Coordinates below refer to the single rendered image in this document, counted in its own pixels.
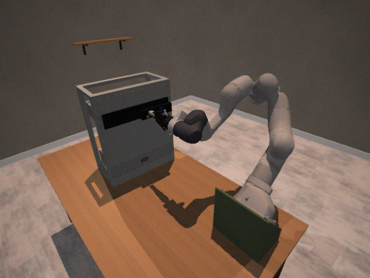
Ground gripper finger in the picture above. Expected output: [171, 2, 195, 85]
[149, 114, 168, 131]
[149, 109, 168, 121]

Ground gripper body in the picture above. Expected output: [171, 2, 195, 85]
[162, 115, 174, 129]

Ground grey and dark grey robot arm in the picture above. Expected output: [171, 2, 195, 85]
[168, 73, 295, 224]

